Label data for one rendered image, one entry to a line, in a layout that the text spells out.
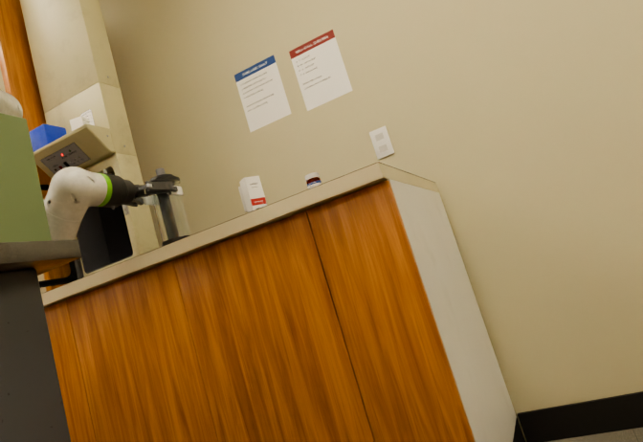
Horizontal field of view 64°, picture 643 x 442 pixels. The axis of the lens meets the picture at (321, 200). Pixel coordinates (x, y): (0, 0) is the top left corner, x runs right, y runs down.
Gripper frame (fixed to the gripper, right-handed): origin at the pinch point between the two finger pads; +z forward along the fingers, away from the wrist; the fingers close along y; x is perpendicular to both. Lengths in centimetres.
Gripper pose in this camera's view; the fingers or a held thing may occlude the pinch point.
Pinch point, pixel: (165, 195)
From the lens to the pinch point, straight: 171.6
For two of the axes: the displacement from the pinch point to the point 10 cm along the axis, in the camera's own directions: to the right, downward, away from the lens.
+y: -8.7, 3.3, 3.7
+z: 4.1, 0.5, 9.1
